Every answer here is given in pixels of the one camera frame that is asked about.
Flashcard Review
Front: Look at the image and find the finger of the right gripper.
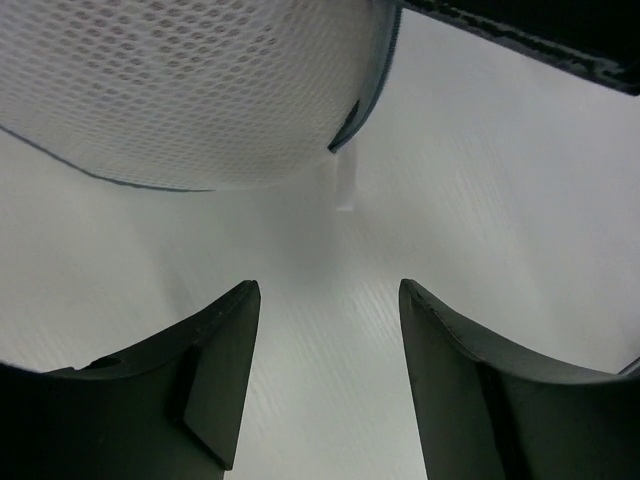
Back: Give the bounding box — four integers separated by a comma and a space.
402, 0, 639, 96

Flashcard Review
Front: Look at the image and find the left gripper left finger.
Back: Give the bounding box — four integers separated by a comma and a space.
1, 281, 261, 479

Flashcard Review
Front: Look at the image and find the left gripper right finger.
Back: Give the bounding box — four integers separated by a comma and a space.
399, 279, 639, 479

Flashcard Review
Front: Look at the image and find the clear plastic dome insert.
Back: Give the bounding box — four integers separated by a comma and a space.
1, 1, 402, 192

